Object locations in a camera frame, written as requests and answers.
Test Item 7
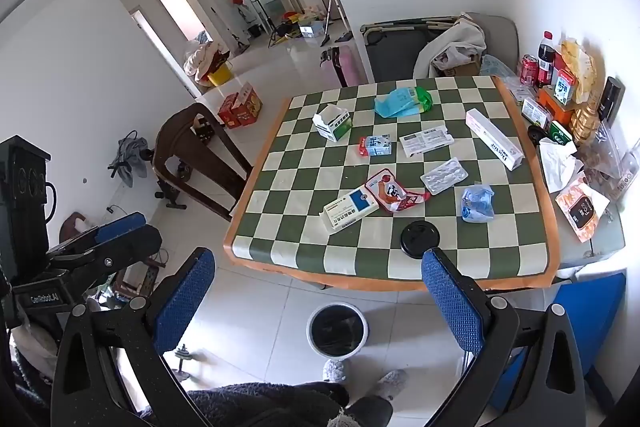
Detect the long white pink box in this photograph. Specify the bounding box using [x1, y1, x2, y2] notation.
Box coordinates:
[465, 108, 525, 171]

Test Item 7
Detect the red soda can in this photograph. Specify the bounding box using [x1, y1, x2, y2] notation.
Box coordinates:
[520, 54, 539, 86]

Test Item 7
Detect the black round lid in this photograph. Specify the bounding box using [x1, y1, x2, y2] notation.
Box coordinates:
[400, 221, 441, 255]

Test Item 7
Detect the red printed carton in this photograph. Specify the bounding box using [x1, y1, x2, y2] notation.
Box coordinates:
[233, 82, 264, 126]
[218, 93, 242, 129]

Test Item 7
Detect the white tissue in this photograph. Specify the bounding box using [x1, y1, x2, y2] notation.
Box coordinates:
[538, 139, 585, 194]

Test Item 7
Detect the small blue milk carton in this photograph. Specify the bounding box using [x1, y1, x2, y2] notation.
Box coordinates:
[357, 134, 393, 158]

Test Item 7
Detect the grey fuzzy slipper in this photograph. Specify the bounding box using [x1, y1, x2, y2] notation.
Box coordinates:
[372, 369, 409, 401]
[322, 358, 349, 383]

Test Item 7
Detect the green checkered tablecloth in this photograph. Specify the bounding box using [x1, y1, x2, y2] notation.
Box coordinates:
[223, 75, 561, 292]

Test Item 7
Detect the golden bottle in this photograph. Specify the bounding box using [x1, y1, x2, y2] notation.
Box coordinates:
[571, 101, 601, 145]

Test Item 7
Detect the cardboard box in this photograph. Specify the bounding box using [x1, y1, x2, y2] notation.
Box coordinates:
[436, 54, 482, 78]

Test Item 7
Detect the silver blister pack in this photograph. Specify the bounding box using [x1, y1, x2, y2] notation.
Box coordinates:
[420, 158, 469, 195]

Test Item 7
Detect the orange box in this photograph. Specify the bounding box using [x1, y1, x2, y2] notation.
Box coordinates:
[536, 87, 575, 126]

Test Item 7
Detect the black exercise machine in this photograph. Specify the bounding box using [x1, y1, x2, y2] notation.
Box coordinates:
[154, 162, 190, 210]

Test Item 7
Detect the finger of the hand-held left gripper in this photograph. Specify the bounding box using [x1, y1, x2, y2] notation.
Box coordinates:
[47, 213, 147, 261]
[50, 226, 164, 294]

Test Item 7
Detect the blue green plastic bag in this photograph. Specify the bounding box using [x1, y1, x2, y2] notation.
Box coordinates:
[374, 87, 433, 118]

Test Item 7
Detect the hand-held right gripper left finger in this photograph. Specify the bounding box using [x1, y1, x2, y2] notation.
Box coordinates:
[50, 247, 217, 427]

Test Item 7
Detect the white trash bin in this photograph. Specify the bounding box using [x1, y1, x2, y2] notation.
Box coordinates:
[306, 302, 369, 357]

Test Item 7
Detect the grey cloth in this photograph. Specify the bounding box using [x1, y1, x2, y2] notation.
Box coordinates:
[109, 130, 153, 188]

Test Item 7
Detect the cola bottle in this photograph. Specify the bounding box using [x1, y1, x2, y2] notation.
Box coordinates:
[536, 31, 556, 88]

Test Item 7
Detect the clear plastic bag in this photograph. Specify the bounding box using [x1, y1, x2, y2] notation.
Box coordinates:
[582, 119, 640, 202]

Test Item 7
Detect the small dumbbell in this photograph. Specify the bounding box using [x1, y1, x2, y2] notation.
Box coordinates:
[172, 344, 193, 382]

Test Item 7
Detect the crumpled blue wrapper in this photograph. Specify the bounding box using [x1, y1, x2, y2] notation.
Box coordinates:
[460, 184, 495, 224]

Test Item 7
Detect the red snack wrapper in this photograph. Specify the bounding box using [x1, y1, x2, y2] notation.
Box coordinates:
[364, 169, 432, 214]

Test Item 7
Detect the blue white medicine box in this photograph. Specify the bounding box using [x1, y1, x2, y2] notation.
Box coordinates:
[323, 188, 382, 234]

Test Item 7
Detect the orange snack packet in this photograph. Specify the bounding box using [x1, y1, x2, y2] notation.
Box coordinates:
[555, 172, 611, 244]

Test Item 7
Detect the yellow snack bag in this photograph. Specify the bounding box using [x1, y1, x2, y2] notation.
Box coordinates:
[560, 38, 598, 104]

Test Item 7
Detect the dark wooden chair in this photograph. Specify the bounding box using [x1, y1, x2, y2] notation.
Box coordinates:
[152, 102, 253, 223]

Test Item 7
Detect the green white drink carton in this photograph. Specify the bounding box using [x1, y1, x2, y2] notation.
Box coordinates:
[554, 68, 577, 106]

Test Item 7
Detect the yellow bucket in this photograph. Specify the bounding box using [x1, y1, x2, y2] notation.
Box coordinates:
[207, 61, 235, 88]

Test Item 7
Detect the green white medicine box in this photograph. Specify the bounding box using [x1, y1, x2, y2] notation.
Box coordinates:
[312, 104, 354, 142]

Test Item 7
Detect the white garment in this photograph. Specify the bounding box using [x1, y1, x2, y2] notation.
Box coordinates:
[412, 12, 487, 78]

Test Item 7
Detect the white green pill box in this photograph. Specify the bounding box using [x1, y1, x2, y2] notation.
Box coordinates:
[521, 98, 551, 128]

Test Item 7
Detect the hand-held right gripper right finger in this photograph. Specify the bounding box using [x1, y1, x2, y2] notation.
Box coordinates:
[421, 248, 587, 427]

